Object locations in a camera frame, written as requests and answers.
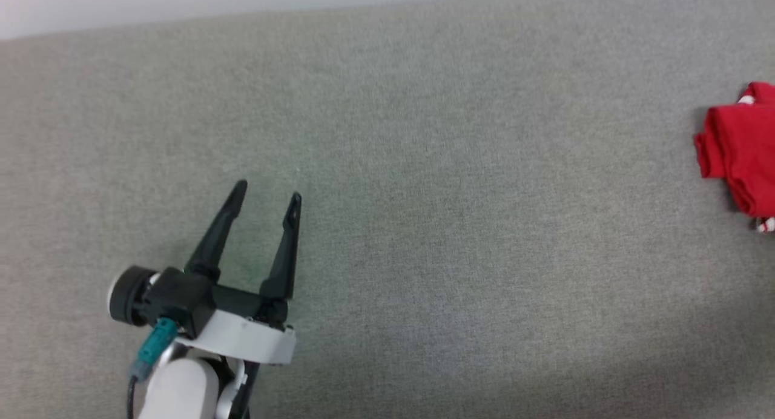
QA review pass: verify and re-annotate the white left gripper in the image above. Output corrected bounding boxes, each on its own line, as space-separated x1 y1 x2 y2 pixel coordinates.
173 179 303 367

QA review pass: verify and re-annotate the grey fabric sofa surface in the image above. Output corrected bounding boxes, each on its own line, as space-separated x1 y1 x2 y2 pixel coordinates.
0 0 775 419

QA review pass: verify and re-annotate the teal left camera connector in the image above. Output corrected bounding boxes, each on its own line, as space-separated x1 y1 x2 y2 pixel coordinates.
131 317 180 382

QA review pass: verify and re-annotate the red and white garment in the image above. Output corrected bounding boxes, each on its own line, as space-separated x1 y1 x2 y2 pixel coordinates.
693 81 775 234

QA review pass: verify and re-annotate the black left camera cable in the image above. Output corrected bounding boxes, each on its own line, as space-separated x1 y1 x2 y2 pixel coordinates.
125 374 143 419

